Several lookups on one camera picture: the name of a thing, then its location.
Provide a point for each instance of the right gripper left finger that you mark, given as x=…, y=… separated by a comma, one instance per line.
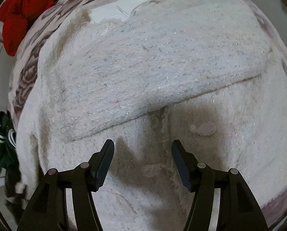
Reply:
x=47, y=208

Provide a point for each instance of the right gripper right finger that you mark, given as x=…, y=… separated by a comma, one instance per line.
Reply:
x=238, y=209

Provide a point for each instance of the white knitted cardigan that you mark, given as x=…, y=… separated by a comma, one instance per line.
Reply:
x=158, y=105

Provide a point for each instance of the dark garment under green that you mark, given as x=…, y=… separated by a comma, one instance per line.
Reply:
x=14, y=189

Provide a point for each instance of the green striped garment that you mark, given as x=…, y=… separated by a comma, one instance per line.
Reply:
x=8, y=155

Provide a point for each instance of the pink floral bed blanket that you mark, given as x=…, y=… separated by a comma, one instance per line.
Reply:
x=37, y=60

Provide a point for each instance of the red quilt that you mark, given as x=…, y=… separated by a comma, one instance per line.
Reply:
x=17, y=16

